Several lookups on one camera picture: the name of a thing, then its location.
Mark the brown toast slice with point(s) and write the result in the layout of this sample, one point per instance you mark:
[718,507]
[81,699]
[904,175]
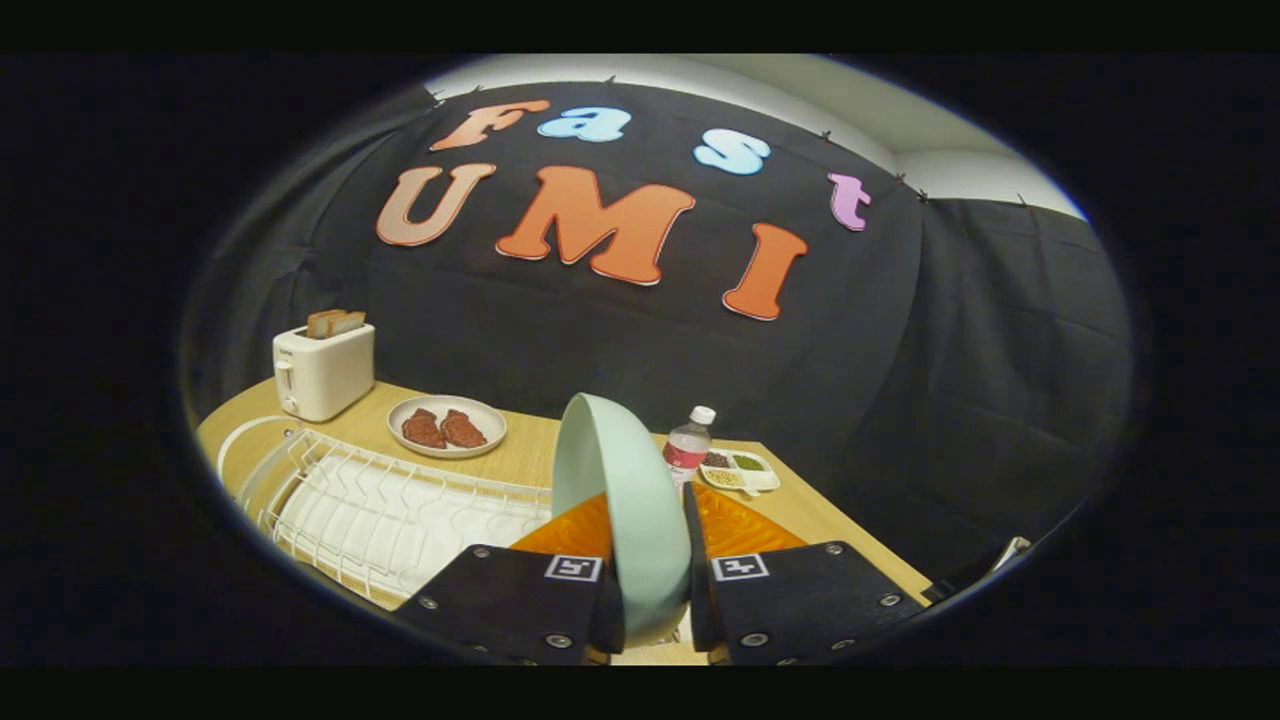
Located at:
[322,324]
[352,321]

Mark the white divided condiment dish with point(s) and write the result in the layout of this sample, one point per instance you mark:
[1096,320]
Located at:
[765,478]

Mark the white plate with meat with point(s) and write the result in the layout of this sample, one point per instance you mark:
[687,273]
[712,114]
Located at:
[470,405]

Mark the mint green plate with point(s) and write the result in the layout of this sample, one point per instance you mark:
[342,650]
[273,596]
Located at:
[630,500]

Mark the white toaster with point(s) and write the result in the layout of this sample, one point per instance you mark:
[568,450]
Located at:
[325,375]

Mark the black backdrop cloth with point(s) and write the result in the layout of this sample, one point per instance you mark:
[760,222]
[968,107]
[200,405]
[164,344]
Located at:
[850,380]

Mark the clear bottle with red label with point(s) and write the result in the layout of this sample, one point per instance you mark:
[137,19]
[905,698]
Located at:
[686,455]

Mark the white sheet object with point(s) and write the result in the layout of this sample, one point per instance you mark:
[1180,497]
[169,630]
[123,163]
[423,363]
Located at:
[1012,553]

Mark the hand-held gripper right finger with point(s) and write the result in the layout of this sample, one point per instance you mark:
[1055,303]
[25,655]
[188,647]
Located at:
[800,600]

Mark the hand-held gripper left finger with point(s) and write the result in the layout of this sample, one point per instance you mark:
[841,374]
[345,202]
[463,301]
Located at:
[500,600]

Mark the red-brown meat piece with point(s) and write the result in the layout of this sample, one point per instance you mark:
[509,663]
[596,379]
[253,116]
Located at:
[463,429]
[423,429]

